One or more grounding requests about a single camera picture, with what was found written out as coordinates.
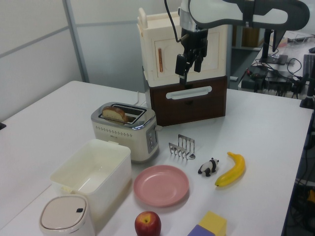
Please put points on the black keyboard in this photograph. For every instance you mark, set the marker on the black keyboard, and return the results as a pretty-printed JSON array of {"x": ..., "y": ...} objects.
[{"x": 308, "y": 67}]

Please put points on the metal toast rack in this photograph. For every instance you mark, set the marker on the metal toast rack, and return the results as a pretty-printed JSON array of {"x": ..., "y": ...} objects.
[{"x": 183, "y": 148}]

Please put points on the yellow foam cube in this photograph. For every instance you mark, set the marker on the yellow foam cube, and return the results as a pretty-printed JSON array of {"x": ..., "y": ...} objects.
[{"x": 214, "y": 220}]

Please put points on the black clamp post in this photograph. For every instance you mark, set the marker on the black clamp post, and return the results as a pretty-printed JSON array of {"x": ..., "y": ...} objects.
[{"x": 309, "y": 96}]

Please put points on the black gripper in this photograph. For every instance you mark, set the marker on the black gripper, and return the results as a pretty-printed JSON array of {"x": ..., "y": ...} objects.
[{"x": 194, "y": 39}]

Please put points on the black monitor stand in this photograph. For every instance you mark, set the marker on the black monitor stand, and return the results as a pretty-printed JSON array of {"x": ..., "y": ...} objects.
[{"x": 267, "y": 46}]

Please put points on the pink plate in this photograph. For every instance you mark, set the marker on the pink plate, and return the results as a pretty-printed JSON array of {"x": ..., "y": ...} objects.
[{"x": 161, "y": 185}]

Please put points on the panda toy figure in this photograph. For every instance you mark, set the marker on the panda toy figure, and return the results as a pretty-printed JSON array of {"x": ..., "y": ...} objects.
[{"x": 209, "y": 167}]

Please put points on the white plastic storage box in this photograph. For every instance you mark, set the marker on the white plastic storage box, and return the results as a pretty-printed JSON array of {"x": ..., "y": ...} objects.
[{"x": 113, "y": 182}]

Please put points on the cream toy cabinet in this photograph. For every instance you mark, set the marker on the cream toy cabinet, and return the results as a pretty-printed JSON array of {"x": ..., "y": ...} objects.
[{"x": 152, "y": 37}]

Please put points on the yellow banana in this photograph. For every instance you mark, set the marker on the yellow banana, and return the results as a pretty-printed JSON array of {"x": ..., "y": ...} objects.
[{"x": 233, "y": 172}]

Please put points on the red apple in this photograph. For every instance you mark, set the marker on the red apple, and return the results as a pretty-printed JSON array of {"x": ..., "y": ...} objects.
[{"x": 147, "y": 223}]

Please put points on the brown wooden drawer unit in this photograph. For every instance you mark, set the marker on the brown wooden drawer unit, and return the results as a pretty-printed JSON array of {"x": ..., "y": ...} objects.
[{"x": 197, "y": 110}]

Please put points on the cream and chrome toaster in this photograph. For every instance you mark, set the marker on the cream and chrome toaster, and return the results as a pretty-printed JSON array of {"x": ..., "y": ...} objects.
[{"x": 115, "y": 137}]

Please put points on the small cream lidded bin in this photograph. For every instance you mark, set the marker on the small cream lidded bin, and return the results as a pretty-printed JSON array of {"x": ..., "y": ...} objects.
[{"x": 64, "y": 214}]

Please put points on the toasted bread slice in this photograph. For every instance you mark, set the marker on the toasted bread slice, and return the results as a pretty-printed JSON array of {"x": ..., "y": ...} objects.
[{"x": 114, "y": 113}]

